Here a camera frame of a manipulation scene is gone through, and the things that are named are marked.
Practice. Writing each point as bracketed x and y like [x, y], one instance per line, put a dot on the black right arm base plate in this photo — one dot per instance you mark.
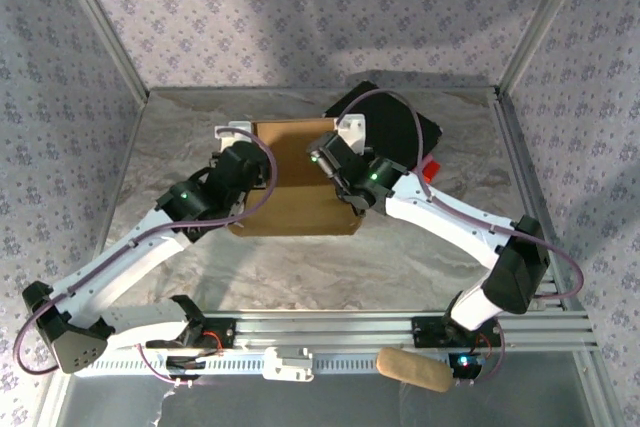
[425, 332]

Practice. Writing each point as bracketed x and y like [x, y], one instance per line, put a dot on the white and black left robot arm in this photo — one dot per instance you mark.
[125, 262]

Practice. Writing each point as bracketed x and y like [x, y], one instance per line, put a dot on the brown cardboard paper box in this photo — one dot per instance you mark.
[295, 207]

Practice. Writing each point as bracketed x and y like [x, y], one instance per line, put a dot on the aluminium right frame post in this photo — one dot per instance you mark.
[545, 17]

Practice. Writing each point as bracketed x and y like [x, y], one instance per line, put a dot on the red plastic block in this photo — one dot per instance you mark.
[433, 172]

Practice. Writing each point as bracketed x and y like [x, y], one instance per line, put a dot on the black hard case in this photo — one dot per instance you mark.
[390, 117]

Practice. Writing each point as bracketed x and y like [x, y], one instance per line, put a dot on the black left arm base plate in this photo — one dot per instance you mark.
[225, 334]

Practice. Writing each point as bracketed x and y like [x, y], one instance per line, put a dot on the tan foam cushion roll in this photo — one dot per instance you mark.
[415, 369]

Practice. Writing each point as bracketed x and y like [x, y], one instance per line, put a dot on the aluminium frame post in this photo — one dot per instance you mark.
[100, 22]
[545, 17]

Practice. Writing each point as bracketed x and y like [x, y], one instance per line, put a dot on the white plastic bracket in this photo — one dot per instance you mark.
[287, 364]

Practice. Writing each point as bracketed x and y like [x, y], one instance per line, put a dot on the aluminium side rails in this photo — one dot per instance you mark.
[525, 172]

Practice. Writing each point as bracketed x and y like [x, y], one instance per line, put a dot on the aluminium left frame post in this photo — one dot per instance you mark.
[100, 22]

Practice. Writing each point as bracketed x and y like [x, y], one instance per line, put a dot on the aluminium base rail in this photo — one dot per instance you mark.
[325, 334]

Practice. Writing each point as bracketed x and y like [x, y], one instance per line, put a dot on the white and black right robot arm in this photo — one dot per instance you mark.
[450, 217]

